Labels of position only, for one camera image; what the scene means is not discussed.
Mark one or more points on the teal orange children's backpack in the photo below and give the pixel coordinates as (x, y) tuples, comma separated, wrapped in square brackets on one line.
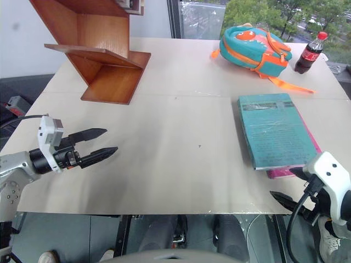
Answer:
[(252, 52)]

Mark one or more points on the cola bottle with red cap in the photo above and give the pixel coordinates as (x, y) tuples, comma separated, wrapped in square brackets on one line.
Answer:
[(307, 54)]

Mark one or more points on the grey rounded robot body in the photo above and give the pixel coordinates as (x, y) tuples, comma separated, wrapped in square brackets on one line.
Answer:
[(175, 256)]

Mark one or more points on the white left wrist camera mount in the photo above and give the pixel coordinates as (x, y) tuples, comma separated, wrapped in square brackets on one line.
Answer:
[(45, 134)]

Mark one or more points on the dark window frame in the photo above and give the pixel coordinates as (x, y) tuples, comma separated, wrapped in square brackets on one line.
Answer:
[(175, 19)]

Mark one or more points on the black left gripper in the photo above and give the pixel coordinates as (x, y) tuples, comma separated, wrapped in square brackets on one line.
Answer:
[(65, 157)]

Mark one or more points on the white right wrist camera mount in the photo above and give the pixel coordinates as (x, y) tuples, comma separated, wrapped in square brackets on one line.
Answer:
[(333, 175)]

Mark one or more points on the white grey sneaker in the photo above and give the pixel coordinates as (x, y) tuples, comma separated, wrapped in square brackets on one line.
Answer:
[(329, 241)]

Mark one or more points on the black table leg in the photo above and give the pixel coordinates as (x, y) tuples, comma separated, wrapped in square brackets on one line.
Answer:
[(122, 235), (281, 238)]

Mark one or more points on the white shoe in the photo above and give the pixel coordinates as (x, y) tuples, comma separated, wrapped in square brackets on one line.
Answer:
[(108, 254)]

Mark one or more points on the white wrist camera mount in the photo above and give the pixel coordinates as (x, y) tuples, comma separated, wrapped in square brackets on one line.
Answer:
[(333, 175), (45, 134)]

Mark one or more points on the pink book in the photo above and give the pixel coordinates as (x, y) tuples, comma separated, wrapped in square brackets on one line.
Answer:
[(279, 173)]

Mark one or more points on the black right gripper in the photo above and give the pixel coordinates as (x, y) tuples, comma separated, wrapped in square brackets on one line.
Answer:
[(323, 198)]

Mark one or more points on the teal paperback book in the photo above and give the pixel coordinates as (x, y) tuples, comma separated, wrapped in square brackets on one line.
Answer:
[(274, 131)]

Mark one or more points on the wooden zigzag shelf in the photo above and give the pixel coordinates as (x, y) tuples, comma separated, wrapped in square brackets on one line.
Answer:
[(107, 54)]

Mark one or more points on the red and grey box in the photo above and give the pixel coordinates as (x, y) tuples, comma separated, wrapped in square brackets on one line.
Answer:
[(17, 105)]

